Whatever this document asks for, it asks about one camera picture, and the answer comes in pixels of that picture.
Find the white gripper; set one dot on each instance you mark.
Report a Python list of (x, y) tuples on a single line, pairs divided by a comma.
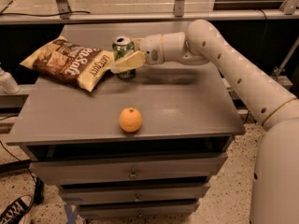
[(151, 48)]

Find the grey drawer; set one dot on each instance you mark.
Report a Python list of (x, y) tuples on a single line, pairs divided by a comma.
[(121, 169), (138, 209), (135, 194)]

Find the middle grey drawer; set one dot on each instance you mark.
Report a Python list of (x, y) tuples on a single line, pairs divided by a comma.
[(135, 194)]

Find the brown chip bag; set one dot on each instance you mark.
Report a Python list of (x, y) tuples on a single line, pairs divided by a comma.
[(74, 64)]

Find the metal frame rail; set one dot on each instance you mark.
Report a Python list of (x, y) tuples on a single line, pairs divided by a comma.
[(217, 15)]

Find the white pipe at left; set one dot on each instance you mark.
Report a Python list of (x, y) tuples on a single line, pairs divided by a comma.
[(8, 82)]

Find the top grey drawer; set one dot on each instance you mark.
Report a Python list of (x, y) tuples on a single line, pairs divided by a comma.
[(121, 169)]

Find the grey drawer cabinet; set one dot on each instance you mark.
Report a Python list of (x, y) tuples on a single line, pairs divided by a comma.
[(130, 148)]

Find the black white sneaker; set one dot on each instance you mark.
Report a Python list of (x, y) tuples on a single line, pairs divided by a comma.
[(16, 210)]

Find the black floor cable plug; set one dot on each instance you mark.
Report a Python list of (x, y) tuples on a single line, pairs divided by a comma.
[(39, 191)]

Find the orange fruit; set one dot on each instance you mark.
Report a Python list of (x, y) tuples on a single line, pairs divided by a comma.
[(130, 119)]

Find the bottom grey drawer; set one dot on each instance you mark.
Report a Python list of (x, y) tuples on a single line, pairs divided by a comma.
[(138, 209)]

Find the green soda can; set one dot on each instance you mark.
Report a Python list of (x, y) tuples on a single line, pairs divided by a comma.
[(122, 45)]

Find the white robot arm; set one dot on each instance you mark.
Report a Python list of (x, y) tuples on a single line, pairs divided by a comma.
[(275, 188)]

